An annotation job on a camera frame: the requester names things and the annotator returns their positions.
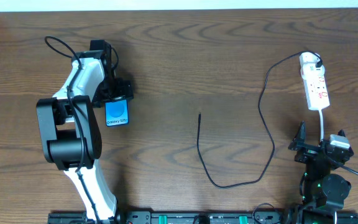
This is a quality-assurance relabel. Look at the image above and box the blue screen smartphone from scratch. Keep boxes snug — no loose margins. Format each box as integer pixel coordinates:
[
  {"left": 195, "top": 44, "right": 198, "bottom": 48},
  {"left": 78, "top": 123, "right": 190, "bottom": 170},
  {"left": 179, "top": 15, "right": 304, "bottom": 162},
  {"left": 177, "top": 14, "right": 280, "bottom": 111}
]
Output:
[{"left": 105, "top": 100, "right": 129, "bottom": 127}]

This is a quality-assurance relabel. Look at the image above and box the black charger cable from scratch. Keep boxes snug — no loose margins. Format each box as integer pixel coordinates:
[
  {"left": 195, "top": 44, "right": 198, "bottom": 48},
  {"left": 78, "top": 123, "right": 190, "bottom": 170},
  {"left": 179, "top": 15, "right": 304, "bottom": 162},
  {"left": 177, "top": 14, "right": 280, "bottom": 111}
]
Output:
[{"left": 196, "top": 50, "right": 324, "bottom": 190}]

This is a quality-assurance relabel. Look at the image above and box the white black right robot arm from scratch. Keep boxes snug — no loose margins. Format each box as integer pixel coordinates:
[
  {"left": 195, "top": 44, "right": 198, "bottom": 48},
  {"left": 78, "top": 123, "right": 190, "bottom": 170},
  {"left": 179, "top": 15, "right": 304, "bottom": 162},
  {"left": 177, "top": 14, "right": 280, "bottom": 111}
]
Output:
[{"left": 281, "top": 121, "right": 358, "bottom": 224}]

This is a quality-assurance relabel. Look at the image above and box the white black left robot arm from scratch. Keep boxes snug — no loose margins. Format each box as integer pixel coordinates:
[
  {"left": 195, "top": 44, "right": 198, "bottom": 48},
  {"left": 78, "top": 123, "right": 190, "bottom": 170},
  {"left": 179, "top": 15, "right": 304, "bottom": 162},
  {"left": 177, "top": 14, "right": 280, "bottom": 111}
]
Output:
[{"left": 36, "top": 40, "right": 134, "bottom": 223}]

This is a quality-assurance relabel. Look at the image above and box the white usb charger plug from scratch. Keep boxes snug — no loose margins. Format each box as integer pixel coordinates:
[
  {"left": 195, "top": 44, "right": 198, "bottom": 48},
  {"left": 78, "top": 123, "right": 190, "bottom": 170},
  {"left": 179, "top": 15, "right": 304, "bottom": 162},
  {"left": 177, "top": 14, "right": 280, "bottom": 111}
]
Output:
[{"left": 299, "top": 52, "right": 325, "bottom": 80}]

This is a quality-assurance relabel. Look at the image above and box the white power strip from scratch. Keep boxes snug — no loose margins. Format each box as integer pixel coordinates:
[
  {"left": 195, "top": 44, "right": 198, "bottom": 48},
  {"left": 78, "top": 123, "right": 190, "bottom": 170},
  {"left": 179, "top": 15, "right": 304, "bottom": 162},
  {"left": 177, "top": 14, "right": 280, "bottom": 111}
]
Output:
[{"left": 303, "top": 75, "right": 330, "bottom": 111}]

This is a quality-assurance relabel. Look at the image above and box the white power strip cord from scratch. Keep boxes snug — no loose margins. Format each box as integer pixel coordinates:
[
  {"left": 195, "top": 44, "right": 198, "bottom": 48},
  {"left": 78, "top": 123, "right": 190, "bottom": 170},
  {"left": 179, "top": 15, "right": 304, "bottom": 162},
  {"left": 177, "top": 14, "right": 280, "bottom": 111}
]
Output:
[{"left": 317, "top": 108, "right": 325, "bottom": 142}]

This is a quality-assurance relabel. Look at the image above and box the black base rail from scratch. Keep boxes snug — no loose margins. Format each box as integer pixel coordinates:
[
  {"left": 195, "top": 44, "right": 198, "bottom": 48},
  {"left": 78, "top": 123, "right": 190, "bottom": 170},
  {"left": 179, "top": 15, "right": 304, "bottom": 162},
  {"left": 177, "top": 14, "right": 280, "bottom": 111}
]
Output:
[{"left": 46, "top": 211, "right": 358, "bottom": 224}]

